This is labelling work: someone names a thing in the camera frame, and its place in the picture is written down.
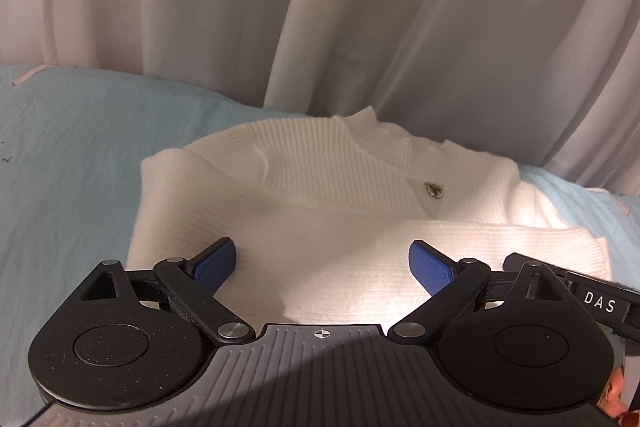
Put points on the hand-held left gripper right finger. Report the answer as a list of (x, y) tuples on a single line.
[(429, 266)]

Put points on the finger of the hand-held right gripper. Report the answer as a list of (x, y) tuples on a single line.
[(512, 261)]

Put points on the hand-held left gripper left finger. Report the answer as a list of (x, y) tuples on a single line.
[(214, 263)]

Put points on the white ribbed knit sweater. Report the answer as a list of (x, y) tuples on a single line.
[(320, 227)]

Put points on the person's right hand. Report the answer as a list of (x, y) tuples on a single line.
[(619, 399)]

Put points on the light blue mushroom-print bed sheet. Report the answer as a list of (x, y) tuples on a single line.
[(75, 157)]

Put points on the white curtain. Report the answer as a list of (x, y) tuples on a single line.
[(350, 7)]

